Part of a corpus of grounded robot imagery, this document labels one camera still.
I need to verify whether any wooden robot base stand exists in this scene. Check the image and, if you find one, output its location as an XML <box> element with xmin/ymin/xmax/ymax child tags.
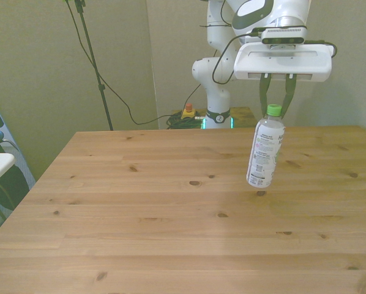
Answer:
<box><xmin>170</xmin><ymin>106</ymin><xmax>259</xmax><ymax>130</ymax></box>

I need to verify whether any black camera cable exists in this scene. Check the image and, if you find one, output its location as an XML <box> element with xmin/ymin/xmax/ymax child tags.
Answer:
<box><xmin>211</xmin><ymin>27</ymin><xmax>266</xmax><ymax>85</ymax></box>

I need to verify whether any coiled green black cable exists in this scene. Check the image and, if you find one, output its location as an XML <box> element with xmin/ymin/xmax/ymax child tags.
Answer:
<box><xmin>165</xmin><ymin>111</ymin><xmax>207</xmax><ymax>130</ymax></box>

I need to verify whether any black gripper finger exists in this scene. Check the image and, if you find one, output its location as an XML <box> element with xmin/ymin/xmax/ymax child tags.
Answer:
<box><xmin>281</xmin><ymin>73</ymin><xmax>297</xmax><ymax>119</ymax></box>
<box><xmin>258</xmin><ymin>73</ymin><xmax>273</xmax><ymax>118</ymax></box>

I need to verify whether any black tripod stand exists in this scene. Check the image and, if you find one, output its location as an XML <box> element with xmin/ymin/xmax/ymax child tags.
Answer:
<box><xmin>60</xmin><ymin>0</ymin><xmax>114</xmax><ymax>131</ymax></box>

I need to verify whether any yellow emergency stop button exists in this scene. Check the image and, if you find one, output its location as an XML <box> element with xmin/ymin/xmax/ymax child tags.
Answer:
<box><xmin>180</xmin><ymin>103</ymin><xmax>200</xmax><ymax>121</ymax></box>

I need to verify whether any white coconut water bottle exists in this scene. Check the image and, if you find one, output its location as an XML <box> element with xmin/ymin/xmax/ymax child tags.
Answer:
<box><xmin>245</xmin><ymin>104</ymin><xmax>286</xmax><ymax>189</ymax></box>

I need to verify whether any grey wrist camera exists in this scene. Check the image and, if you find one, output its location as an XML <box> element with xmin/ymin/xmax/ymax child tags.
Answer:
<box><xmin>260</xmin><ymin>26</ymin><xmax>308</xmax><ymax>50</ymax></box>

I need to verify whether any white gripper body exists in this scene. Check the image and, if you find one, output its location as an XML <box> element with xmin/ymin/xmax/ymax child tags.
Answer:
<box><xmin>233</xmin><ymin>42</ymin><xmax>334</xmax><ymax>83</ymax></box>

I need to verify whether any black tripod cable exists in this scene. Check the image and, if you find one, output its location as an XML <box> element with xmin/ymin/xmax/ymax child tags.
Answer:
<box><xmin>65</xmin><ymin>0</ymin><xmax>203</xmax><ymax>126</ymax></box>

